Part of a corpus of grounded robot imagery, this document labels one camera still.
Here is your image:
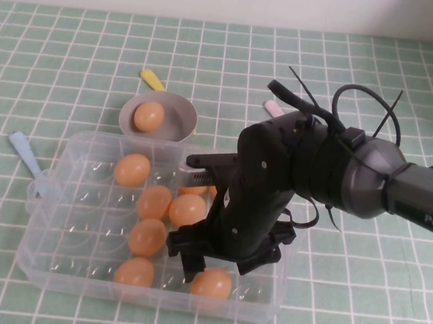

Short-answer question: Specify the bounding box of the blue plastic fork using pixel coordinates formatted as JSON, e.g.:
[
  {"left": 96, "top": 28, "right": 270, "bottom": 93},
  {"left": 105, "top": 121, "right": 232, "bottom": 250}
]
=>
[{"left": 2, "top": 130, "right": 55, "bottom": 199}]

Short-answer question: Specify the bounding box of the black cable strap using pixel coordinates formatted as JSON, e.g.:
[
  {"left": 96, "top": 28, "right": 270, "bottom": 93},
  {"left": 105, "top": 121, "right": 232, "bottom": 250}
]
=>
[{"left": 282, "top": 193, "right": 323, "bottom": 232}]

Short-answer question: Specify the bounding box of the thin black cable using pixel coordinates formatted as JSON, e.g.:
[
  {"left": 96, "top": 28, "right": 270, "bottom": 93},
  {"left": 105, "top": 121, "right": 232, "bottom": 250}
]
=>
[{"left": 324, "top": 82, "right": 433, "bottom": 175}]

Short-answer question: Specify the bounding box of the green checked tablecloth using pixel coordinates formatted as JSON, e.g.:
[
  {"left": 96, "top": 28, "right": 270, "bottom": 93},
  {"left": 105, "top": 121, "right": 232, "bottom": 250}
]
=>
[{"left": 0, "top": 0, "right": 433, "bottom": 324}]

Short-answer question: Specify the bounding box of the black zip tie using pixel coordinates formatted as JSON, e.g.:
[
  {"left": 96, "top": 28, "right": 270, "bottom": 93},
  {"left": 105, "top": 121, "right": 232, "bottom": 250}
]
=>
[
  {"left": 373, "top": 88, "right": 404, "bottom": 141},
  {"left": 320, "top": 204, "right": 346, "bottom": 235},
  {"left": 284, "top": 65, "right": 325, "bottom": 110}
]

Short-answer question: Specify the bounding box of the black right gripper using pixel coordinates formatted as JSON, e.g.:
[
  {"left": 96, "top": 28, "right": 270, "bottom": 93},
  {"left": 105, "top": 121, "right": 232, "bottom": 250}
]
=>
[{"left": 162, "top": 97, "right": 325, "bottom": 297}]

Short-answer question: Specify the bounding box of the silver wrist camera black mount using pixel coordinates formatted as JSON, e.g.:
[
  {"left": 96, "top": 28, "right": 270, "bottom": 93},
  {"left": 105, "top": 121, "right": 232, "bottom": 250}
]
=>
[{"left": 176, "top": 145, "right": 242, "bottom": 193}]

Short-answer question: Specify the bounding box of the grey bowl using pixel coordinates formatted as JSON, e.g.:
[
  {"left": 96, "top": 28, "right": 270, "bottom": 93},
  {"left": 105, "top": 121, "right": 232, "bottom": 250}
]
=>
[{"left": 117, "top": 86, "right": 201, "bottom": 145}]

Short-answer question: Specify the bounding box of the clear plastic egg box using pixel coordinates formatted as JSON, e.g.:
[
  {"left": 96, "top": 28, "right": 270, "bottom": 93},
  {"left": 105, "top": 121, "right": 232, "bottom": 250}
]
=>
[{"left": 12, "top": 124, "right": 305, "bottom": 324}]

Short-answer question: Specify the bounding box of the thick black sleeved cable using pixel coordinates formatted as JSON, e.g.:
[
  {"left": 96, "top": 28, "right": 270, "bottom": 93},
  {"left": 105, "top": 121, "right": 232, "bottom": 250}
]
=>
[{"left": 261, "top": 78, "right": 369, "bottom": 148}]

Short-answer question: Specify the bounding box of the pink plastic knife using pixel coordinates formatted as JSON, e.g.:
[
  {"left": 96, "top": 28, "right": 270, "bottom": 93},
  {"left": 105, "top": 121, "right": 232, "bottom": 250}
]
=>
[{"left": 261, "top": 99, "right": 288, "bottom": 119}]

